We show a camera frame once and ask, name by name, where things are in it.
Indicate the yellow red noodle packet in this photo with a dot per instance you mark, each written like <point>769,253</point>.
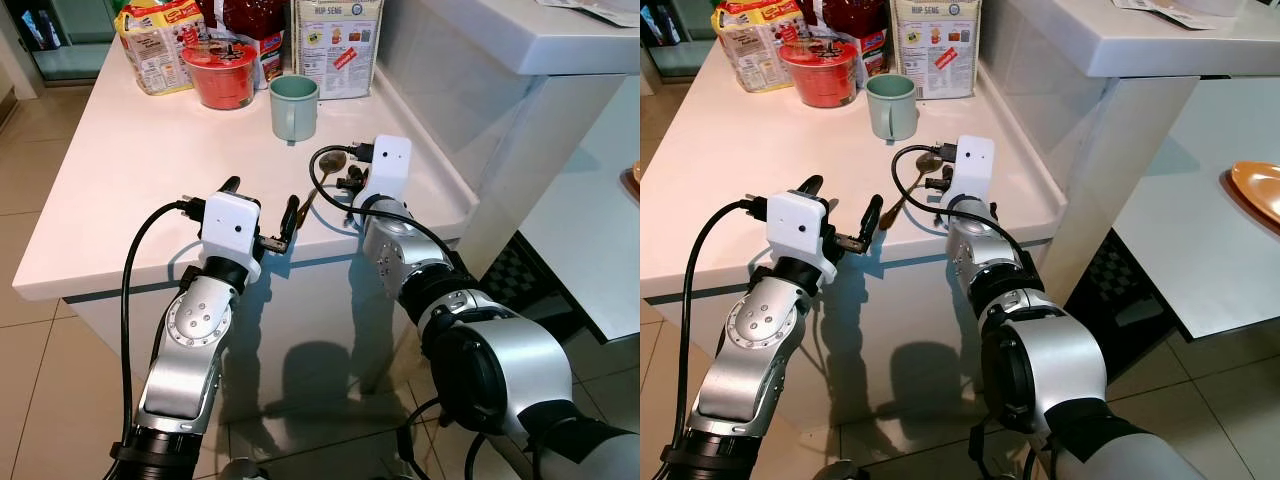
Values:
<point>752,45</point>
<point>155,45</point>

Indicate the pale green mug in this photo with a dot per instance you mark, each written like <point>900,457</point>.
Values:
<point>891,106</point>
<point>294,108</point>

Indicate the glass door cabinet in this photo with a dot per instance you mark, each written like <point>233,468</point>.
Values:
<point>675,38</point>
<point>60,40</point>

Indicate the orange plate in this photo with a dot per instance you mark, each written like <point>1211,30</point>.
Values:
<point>1256,188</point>
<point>635,178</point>

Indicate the white raised kitchen counter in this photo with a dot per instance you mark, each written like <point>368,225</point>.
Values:
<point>520,110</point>
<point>1110,110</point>

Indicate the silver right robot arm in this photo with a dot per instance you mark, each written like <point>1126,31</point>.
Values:
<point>1060,365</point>
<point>500,360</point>

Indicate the bronze metal spoon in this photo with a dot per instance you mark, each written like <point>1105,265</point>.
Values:
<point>927,162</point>
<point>331,162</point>

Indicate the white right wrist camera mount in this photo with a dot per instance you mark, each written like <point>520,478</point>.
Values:
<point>973,165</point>
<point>391,165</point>

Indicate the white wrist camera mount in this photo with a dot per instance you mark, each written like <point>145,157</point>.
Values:
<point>230,230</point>
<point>973,165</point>
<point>798,230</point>
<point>391,165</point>

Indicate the red lidded plastic container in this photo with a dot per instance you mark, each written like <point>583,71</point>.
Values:
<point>219,75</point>
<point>819,74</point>

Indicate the dark red snack bag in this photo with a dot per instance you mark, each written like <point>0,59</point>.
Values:
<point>250,15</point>
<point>850,14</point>

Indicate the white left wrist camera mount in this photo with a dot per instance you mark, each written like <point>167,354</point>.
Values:
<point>798,230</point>
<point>230,230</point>

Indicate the black checkered floor mat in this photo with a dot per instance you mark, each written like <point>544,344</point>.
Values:
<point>1110,285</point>
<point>515,275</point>

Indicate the blue red food packet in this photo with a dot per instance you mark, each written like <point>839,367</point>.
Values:
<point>270,60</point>
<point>872,55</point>

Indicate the white printed rice bag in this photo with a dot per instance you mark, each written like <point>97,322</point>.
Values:
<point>335,50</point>
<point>935,48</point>

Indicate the white paper sheet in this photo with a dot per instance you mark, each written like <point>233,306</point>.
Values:
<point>1170,10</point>
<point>600,8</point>

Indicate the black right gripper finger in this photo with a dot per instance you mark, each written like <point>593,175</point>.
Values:
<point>344,184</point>
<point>932,184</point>

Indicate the white low side table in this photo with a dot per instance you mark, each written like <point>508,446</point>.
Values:
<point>595,220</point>
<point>1200,260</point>

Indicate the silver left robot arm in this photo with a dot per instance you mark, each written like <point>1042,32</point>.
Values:
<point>752,345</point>
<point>192,340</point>

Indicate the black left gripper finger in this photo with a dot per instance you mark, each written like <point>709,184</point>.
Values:
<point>291,220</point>
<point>230,186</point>
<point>871,220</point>
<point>809,185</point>

